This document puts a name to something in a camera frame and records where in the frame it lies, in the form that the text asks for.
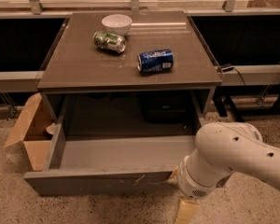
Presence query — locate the black stand leg with wheel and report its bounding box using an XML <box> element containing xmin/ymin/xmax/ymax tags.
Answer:
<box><xmin>212</xmin><ymin>94</ymin><xmax>245</xmax><ymax>122</ymax></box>

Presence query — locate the brown cardboard box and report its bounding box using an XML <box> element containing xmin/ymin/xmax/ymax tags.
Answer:
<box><xmin>5</xmin><ymin>93</ymin><xmax>53</xmax><ymax>171</ymax></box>

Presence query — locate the grey cabinet with tabletop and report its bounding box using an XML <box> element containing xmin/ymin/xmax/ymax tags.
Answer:
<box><xmin>36</xmin><ymin>10</ymin><xmax>223</xmax><ymax>138</ymax></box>

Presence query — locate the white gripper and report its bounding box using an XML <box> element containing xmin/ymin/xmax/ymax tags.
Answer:
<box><xmin>166</xmin><ymin>155</ymin><xmax>218</xmax><ymax>224</ymax></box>

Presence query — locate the blue pepsi can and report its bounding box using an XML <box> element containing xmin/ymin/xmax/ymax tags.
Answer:
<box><xmin>137</xmin><ymin>49</ymin><xmax>174</xmax><ymax>73</ymax></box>

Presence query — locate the white ceramic bowl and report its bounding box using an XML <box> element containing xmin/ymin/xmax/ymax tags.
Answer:
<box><xmin>102</xmin><ymin>14</ymin><xmax>133</xmax><ymax>35</ymax></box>

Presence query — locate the black cable and plug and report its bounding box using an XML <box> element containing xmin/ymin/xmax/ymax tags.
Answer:
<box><xmin>216</xmin><ymin>63</ymin><xmax>247</xmax><ymax>87</ymax></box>

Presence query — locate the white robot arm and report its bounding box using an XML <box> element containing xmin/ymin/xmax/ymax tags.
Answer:
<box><xmin>169</xmin><ymin>122</ymin><xmax>280</xmax><ymax>224</ymax></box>

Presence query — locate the grey top drawer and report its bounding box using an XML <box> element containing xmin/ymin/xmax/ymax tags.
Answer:
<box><xmin>23</xmin><ymin>93</ymin><xmax>216</xmax><ymax>198</ymax></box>

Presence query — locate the green crushed soda can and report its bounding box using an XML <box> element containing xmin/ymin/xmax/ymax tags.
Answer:
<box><xmin>93</xmin><ymin>31</ymin><xmax>126</xmax><ymax>53</ymax></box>

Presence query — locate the black device under cabinet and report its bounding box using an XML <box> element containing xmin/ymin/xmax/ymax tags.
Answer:
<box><xmin>140</xmin><ymin>91</ymin><xmax>192</xmax><ymax>124</ymax></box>

